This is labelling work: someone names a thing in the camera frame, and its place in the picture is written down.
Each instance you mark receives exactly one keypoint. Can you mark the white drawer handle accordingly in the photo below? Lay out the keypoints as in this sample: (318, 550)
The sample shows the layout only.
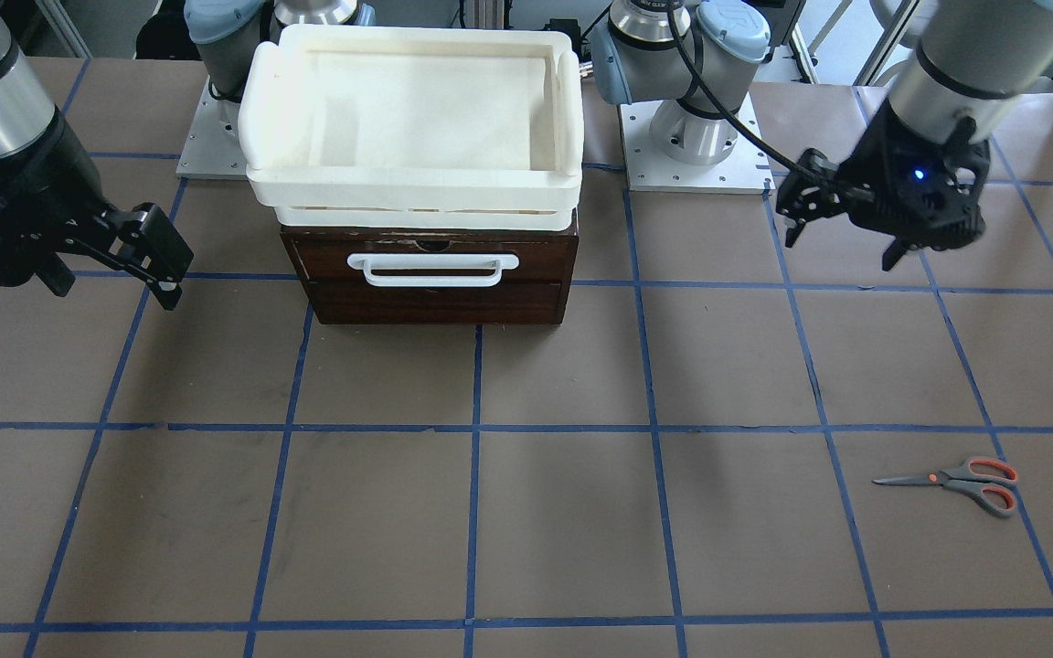
(433, 270)

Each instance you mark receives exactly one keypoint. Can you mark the dark wooden drawer box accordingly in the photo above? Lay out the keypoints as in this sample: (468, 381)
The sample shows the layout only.
(534, 293)

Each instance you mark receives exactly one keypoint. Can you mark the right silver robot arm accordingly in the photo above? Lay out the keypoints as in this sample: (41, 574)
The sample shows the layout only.
(25, 106)

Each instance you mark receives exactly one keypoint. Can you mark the white plastic tray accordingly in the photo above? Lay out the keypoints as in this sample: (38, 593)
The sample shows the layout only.
(395, 127)

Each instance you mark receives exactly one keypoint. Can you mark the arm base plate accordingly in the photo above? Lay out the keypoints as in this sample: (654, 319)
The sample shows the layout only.
(211, 150)
(668, 149)

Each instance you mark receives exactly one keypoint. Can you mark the grey orange scissors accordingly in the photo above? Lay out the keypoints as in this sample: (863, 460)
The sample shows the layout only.
(989, 482)

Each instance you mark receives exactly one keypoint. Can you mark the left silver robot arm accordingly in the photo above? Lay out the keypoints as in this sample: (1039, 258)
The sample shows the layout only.
(974, 58)

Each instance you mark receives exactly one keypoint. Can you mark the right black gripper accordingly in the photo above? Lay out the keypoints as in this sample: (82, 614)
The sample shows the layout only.
(58, 183)

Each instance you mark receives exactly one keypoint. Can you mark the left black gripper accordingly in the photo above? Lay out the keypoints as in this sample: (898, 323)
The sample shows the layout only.
(856, 189)

